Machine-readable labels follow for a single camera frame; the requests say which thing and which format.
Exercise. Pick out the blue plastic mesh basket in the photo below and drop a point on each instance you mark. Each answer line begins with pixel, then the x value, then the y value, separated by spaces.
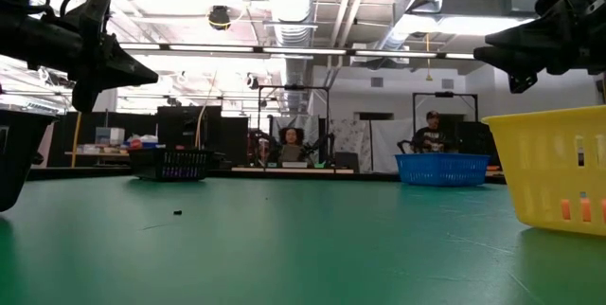
pixel 440 170

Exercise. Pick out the white storage box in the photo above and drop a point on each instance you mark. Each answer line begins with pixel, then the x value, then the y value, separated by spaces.
pixel 110 137

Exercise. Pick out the black metal stand frame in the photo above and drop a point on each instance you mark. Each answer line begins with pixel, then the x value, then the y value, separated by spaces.
pixel 445 94
pixel 293 87

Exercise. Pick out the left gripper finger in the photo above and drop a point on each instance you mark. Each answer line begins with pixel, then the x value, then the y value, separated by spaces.
pixel 125 80
pixel 132 68

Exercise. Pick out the black plastic mesh basket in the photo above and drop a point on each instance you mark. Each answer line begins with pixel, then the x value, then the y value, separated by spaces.
pixel 19 153
pixel 151 165

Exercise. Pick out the black partition wall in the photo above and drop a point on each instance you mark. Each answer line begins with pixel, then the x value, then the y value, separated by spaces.
pixel 189 130

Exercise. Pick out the long LED light bar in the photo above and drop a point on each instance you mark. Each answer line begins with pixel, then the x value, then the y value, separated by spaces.
pixel 308 50

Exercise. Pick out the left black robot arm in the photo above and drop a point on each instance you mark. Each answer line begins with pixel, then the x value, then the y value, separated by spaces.
pixel 28 35

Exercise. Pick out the black aluminium table frame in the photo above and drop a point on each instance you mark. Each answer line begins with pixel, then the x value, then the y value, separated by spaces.
pixel 71 173

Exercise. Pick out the yellow plastic mesh basket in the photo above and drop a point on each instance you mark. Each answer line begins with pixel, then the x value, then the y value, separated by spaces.
pixel 544 177

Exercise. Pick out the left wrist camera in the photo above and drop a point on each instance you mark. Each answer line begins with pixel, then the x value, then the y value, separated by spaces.
pixel 92 11

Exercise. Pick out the blue tray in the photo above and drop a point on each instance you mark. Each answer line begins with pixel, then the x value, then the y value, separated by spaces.
pixel 149 144

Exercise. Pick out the small red container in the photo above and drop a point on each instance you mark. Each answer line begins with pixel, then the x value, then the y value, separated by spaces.
pixel 135 143

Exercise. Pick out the black round ceiling device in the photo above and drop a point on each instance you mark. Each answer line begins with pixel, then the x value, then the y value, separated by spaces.
pixel 252 81
pixel 219 17

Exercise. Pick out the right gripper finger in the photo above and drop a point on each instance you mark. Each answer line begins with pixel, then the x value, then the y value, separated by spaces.
pixel 530 35
pixel 511 61

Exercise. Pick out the person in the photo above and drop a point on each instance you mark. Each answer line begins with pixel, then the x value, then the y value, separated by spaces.
pixel 430 137
pixel 291 144

